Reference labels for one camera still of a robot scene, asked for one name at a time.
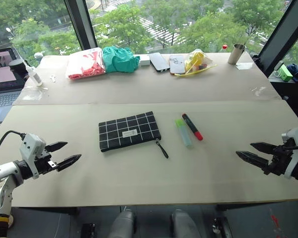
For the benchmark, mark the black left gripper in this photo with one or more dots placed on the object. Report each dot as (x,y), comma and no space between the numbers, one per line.
(43,163)

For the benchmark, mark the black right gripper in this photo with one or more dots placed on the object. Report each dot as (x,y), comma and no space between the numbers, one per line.
(279,158)

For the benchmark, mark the black white-grid pencil case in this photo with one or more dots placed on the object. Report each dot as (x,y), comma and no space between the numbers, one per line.
(129,131)

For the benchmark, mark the red marker pen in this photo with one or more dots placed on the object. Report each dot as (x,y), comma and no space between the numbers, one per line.
(192,126)

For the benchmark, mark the green highlighter pen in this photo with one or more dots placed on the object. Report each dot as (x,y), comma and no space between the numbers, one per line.
(185,136)

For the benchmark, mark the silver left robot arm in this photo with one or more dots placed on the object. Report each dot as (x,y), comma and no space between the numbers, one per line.
(0,171)

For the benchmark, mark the clear bag with yellow items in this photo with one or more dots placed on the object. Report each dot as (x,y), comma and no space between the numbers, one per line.
(197,62)

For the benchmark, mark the small white clip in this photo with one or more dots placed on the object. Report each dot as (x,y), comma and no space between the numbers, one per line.
(53,78)

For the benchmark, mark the white squeeze bottle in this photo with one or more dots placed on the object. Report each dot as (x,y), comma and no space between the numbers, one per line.
(36,78)

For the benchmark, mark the green box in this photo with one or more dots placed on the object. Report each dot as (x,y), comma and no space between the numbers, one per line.
(286,73)

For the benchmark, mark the white paper slip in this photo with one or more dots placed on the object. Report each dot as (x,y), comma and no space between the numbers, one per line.
(244,66)

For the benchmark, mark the grey rounded shape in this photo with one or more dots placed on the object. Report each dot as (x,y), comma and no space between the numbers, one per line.
(121,224)

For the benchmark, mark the red white packaged cloth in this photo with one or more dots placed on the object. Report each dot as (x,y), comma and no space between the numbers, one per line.
(85,64)

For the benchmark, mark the grey laptop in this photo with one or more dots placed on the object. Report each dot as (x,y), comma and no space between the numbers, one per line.
(2,81)

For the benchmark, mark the black round speaker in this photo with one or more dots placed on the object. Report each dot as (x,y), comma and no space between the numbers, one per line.
(17,65)

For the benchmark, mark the white round object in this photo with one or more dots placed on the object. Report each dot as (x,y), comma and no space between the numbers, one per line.
(39,55)

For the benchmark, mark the metal cup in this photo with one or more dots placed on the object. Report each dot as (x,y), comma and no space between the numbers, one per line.
(236,54)

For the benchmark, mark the green crumpled cloth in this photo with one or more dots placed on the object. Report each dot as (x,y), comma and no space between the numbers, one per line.
(119,60)

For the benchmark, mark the dark broad window pillar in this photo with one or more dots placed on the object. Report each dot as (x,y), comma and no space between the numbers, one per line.
(280,37)

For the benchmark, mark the white patterned smartphone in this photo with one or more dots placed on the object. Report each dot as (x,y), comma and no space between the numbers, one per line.
(177,64)

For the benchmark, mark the small white box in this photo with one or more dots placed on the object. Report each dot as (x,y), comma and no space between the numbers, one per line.
(145,60)

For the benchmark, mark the dark slim window pillar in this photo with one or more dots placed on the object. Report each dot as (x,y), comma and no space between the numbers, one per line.
(80,24)

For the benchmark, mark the silver power bank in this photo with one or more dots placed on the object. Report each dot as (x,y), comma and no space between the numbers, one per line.
(159,62)

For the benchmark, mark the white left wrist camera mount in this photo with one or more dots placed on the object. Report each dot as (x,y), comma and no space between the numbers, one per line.
(31,146)

